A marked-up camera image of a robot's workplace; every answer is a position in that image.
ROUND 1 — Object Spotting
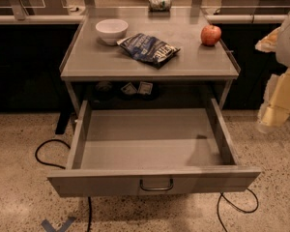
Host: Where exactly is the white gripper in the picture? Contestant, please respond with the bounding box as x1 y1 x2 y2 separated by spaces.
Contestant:
255 14 290 133

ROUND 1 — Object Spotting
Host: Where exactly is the red apple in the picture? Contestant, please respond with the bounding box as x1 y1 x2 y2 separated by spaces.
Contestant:
201 25 221 46

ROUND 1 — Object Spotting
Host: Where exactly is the open grey top drawer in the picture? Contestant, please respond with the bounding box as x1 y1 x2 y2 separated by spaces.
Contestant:
47 100 261 197

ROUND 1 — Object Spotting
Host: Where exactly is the white label tag right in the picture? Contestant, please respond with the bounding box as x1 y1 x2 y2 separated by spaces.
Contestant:
138 81 153 95

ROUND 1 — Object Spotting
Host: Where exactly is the white label tag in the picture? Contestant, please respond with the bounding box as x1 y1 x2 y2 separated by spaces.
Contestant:
138 81 153 95
121 82 137 96

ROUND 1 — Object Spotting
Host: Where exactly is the blue chip bag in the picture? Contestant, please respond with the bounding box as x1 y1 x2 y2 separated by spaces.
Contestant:
117 33 180 69

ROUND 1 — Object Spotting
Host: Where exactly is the crumpled white green snack bag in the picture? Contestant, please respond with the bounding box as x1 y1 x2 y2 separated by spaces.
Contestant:
148 0 172 12

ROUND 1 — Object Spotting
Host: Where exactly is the white label tag left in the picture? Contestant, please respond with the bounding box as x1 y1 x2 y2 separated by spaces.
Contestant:
121 82 137 96

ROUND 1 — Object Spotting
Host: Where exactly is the white ceramic bowl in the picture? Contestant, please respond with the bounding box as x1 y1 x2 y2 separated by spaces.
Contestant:
96 19 129 45

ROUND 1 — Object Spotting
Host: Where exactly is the blue tape floor mark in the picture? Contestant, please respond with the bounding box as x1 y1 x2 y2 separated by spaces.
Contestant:
41 217 75 232

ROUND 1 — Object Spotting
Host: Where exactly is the black floor cable right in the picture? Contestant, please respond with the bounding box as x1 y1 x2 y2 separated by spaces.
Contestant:
216 188 260 232

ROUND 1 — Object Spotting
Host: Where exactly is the black floor cable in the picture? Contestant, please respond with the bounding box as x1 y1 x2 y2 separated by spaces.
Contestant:
216 188 260 232
34 138 93 232

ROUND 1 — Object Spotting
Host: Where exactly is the black metal drawer handle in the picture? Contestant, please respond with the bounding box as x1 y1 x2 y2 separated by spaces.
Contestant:
139 179 174 191

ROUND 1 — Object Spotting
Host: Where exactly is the black floor cable left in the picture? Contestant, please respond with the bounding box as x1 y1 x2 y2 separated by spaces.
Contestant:
34 138 93 232

